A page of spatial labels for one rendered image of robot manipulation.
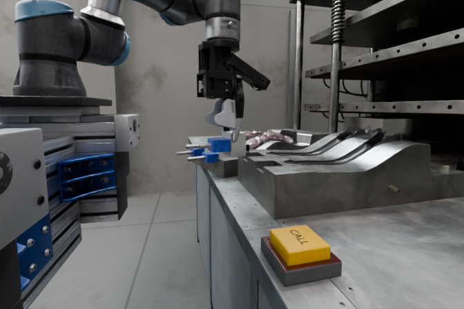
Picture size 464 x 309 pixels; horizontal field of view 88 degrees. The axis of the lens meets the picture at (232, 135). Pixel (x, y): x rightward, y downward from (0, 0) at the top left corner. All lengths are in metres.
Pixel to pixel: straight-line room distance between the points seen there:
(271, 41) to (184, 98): 1.26
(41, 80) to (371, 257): 0.73
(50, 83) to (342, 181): 0.68
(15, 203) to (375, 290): 0.38
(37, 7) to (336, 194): 0.77
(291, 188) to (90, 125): 0.49
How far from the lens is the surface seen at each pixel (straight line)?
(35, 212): 0.30
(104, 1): 0.82
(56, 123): 0.70
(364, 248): 0.45
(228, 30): 0.53
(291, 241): 0.36
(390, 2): 1.51
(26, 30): 0.76
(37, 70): 0.73
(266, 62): 3.12
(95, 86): 2.91
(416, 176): 0.68
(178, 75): 2.93
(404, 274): 0.42
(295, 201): 0.50
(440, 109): 1.22
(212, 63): 0.52
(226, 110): 0.51
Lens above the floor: 1.01
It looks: 7 degrees down
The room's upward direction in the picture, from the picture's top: straight up
